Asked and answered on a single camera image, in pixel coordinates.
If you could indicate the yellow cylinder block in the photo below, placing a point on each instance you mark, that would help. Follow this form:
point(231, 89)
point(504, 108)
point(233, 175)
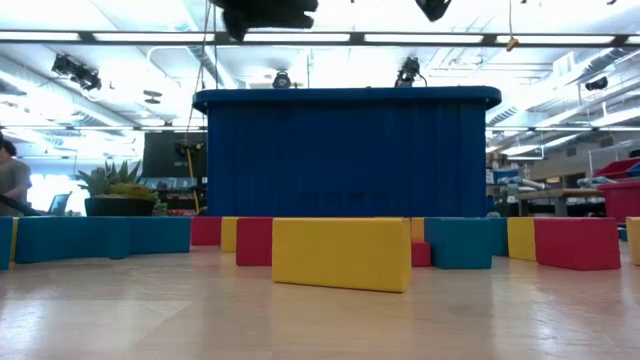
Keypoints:
point(15, 237)

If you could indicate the open laptop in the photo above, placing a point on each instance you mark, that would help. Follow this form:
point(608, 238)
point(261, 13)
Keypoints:
point(60, 202)

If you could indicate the black ceiling camera mount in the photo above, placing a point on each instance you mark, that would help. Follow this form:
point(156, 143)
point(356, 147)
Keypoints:
point(409, 72)

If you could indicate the wooden background table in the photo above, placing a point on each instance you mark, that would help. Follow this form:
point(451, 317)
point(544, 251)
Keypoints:
point(560, 193)

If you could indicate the yellow hanging hook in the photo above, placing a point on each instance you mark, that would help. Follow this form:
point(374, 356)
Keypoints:
point(512, 44)

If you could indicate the overhead light bar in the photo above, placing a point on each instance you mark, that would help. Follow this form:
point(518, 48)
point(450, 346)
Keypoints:
point(356, 38)

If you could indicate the red plastic crate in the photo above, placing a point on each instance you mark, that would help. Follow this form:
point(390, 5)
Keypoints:
point(622, 202)

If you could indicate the person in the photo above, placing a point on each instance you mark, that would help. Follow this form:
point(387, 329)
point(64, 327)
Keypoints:
point(12, 180)

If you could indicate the red cube block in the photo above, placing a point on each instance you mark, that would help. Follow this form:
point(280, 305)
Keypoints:
point(206, 231)
point(577, 243)

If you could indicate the blue background box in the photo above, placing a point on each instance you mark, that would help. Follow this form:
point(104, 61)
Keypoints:
point(505, 175)

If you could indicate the red rectangular block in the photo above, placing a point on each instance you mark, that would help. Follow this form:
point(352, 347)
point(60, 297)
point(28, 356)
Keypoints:
point(254, 241)

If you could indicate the blue rectangular block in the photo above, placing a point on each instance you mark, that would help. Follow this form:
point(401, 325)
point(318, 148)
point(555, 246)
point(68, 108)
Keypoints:
point(160, 235)
point(623, 233)

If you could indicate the round black ceiling lamp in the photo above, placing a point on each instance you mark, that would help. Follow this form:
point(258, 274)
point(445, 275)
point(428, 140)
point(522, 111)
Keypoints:
point(281, 80)

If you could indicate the pale blue background machine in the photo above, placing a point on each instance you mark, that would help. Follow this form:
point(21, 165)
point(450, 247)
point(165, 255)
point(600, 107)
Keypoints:
point(520, 184)

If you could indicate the blue plastic bin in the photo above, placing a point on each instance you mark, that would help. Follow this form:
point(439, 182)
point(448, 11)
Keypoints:
point(350, 160)

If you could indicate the black monitor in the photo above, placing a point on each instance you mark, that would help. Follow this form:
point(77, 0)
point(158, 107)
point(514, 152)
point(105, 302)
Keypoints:
point(160, 155)

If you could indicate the potted succulent plant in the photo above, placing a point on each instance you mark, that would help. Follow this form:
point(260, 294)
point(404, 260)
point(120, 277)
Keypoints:
point(120, 206)

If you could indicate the black ceiling box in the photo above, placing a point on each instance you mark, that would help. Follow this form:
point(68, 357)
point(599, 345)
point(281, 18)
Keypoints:
point(596, 83)

